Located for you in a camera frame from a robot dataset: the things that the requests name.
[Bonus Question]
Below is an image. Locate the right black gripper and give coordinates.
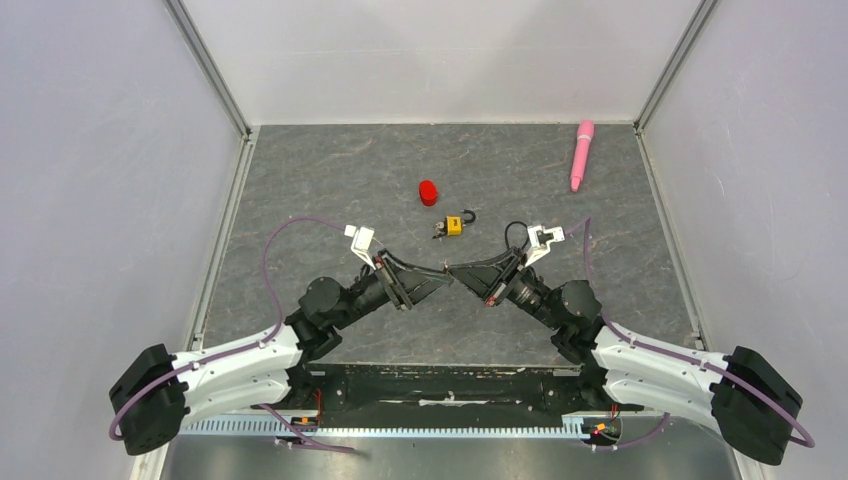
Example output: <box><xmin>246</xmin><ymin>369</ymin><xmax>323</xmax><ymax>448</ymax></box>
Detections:
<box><xmin>448</xmin><ymin>246</ymin><xmax>563</xmax><ymax>331</ymax></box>

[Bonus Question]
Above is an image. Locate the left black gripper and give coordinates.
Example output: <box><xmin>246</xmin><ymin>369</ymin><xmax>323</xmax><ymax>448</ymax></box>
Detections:
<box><xmin>332</xmin><ymin>249</ymin><xmax>451</xmax><ymax>330</ymax></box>

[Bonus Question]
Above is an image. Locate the metal key bunch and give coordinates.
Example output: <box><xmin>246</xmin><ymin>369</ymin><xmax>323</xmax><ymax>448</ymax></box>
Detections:
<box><xmin>433</xmin><ymin>222</ymin><xmax>447</xmax><ymax>239</ymax></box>

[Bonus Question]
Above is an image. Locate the yellow black padlock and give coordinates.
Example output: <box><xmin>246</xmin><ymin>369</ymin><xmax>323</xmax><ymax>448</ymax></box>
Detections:
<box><xmin>439</xmin><ymin>209</ymin><xmax>477</xmax><ymax>237</ymax></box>

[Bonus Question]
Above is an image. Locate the pink pen-shaped stick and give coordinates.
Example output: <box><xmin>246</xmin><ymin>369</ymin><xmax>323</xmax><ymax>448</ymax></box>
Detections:
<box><xmin>570</xmin><ymin>120</ymin><xmax>595</xmax><ymax>192</ymax></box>

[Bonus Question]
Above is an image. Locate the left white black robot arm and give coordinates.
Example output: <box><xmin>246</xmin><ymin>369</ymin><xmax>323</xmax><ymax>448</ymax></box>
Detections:
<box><xmin>109</xmin><ymin>250</ymin><xmax>452</xmax><ymax>456</ymax></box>

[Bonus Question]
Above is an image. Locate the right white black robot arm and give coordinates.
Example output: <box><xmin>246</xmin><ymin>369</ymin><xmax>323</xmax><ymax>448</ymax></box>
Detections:
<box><xmin>447</xmin><ymin>249</ymin><xmax>803</xmax><ymax>466</ymax></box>

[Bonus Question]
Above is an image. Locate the red cylindrical cap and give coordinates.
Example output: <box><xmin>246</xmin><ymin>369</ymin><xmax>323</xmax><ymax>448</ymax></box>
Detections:
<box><xmin>418</xmin><ymin>180</ymin><xmax>439</xmax><ymax>207</ymax></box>

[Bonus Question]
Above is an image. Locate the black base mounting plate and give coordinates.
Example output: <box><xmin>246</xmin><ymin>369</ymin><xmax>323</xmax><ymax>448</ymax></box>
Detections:
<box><xmin>273</xmin><ymin>364</ymin><xmax>614</xmax><ymax>429</ymax></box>

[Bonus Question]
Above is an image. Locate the right aluminium frame rail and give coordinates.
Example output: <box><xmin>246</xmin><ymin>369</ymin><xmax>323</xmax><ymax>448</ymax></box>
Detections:
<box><xmin>633</xmin><ymin>1</ymin><xmax>721</xmax><ymax>349</ymax></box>

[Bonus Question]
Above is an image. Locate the aluminium frame rail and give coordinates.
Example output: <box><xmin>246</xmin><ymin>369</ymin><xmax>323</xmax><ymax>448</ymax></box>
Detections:
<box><xmin>633</xmin><ymin>1</ymin><xmax>721</xmax><ymax>349</ymax></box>
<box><xmin>164</xmin><ymin>1</ymin><xmax>256</xmax><ymax>350</ymax></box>

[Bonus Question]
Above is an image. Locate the left aluminium frame rail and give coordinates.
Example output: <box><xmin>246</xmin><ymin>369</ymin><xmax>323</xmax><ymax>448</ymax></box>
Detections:
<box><xmin>164</xmin><ymin>1</ymin><xmax>256</xmax><ymax>350</ymax></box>

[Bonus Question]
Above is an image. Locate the white slotted cable duct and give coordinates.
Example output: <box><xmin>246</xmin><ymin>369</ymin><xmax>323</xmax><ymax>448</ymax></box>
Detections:
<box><xmin>180</xmin><ymin>414</ymin><xmax>621</xmax><ymax>441</ymax></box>

